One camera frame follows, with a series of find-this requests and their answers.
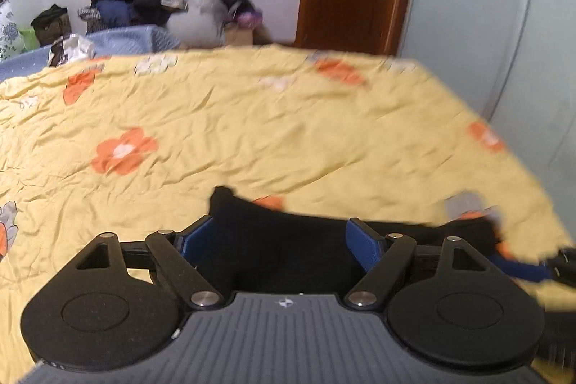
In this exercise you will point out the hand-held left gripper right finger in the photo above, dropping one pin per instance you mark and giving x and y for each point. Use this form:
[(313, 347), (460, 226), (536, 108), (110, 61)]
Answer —
[(362, 247)]

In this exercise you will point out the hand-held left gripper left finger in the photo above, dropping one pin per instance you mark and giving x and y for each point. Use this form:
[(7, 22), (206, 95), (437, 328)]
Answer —
[(198, 242)]

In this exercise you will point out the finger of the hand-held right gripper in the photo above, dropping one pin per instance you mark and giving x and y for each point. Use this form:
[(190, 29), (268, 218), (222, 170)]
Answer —
[(522, 270)]

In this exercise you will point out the black pants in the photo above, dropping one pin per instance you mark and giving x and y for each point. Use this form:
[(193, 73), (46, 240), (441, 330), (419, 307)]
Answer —
[(288, 249)]

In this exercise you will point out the yellow floral bedsheet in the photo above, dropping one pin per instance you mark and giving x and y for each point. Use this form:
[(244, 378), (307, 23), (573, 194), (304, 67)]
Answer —
[(270, 127)]

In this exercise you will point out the frosted glass wardrobe door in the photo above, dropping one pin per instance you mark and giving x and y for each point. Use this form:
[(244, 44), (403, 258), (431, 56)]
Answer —
[(551, 64), (463, 15)]

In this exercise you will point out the cardboard box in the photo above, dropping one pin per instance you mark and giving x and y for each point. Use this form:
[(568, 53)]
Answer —
[(238, 36)]

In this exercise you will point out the blue quilt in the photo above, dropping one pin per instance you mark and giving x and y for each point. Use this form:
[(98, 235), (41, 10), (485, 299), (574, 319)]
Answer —
[(117, 42)]

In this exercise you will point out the grey pillow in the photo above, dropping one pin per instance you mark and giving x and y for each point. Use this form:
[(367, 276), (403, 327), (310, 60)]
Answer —
[(195, 22)]

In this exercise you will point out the white crumpled bag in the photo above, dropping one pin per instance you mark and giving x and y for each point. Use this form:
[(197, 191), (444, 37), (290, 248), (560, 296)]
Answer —
[(72, 50)]

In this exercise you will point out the purple cloth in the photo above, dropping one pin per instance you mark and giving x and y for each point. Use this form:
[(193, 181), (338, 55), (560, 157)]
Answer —
[(250, 17)]

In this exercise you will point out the dark bag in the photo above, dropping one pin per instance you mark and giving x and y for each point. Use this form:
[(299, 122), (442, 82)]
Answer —
[(51, 24)]

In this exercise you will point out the green cloth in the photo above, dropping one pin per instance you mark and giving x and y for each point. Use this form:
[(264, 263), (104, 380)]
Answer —
[(27, 38)]

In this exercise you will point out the floral pillow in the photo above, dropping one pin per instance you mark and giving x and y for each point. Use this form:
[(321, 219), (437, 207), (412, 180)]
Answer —
[(6, 33)]

